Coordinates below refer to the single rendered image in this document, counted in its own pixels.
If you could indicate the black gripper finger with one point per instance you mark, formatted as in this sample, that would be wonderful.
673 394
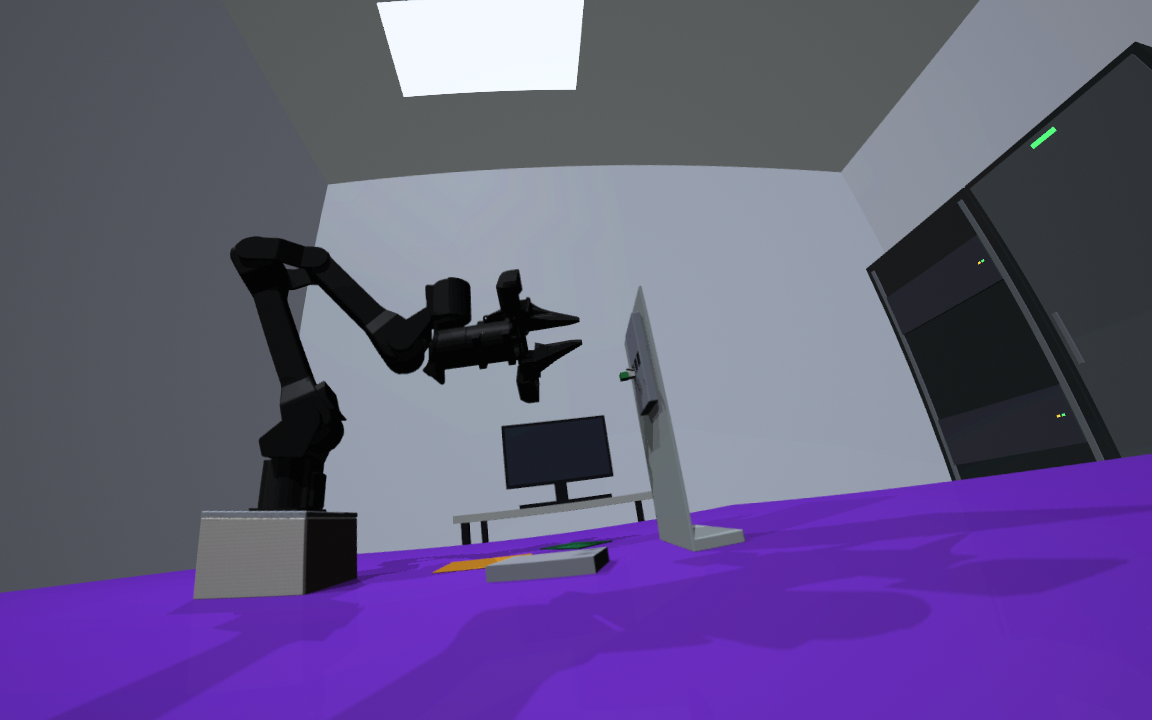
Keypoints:
546 354
538 318

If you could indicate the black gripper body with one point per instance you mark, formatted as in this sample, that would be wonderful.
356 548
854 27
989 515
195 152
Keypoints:
497 342

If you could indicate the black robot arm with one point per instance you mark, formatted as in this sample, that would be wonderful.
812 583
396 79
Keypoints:
311 426

